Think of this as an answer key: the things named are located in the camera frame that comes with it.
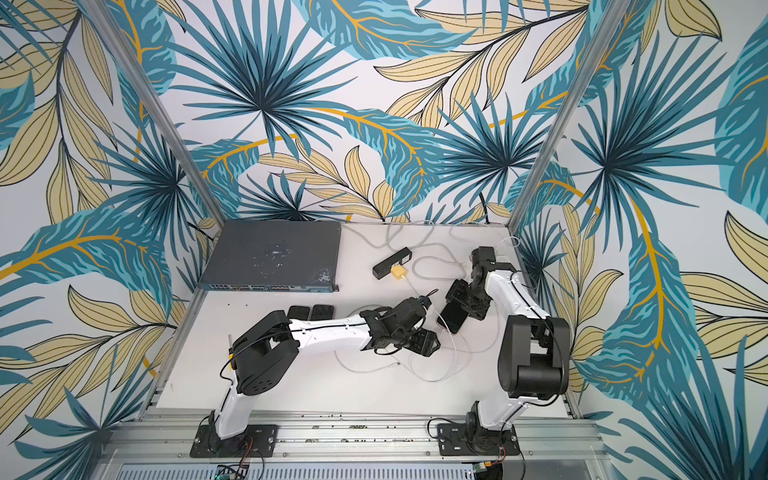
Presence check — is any black smartphone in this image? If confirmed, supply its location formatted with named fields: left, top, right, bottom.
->
left=287, top=305, right=311, bottom=321

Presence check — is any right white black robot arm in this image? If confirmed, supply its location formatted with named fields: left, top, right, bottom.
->
left=437, top=246, right=571, bottom=456

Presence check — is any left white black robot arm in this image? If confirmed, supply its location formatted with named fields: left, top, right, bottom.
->
left=197, top=296, right=441, bottom=457

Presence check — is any yellow plug adapter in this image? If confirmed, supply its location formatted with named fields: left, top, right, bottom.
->
left=390, top=264, right=407, bottom=280

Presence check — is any grey power cord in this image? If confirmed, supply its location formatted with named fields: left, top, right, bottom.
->
left=343, top=220, right=517, bottom=281

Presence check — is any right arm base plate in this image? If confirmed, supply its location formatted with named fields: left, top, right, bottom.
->
left=435, top=422, right=520, bottom=457

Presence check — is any grey network switch box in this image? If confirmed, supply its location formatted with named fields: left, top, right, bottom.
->
left=198, top=219, right=341, bottom=293

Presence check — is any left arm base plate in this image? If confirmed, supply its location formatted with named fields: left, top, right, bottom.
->
left=189, top=425, right=279, bottom=459

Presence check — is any aluminium front rail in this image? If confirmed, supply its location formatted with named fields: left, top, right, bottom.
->
left=92, top=409, right=616, bottom=479

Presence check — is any right aluminium frame post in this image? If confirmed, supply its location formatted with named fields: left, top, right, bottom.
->
left=507, top=1, right=630, bottom=235

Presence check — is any aluminium frame post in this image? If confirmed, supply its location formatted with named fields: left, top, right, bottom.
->
left=507, top=1, right=630, bottom=235
left=79, top=0, right=227, bottom=228

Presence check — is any left aluminium frame post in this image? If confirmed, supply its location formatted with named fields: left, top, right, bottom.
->
left=79, top=0, right=227, bottom=228

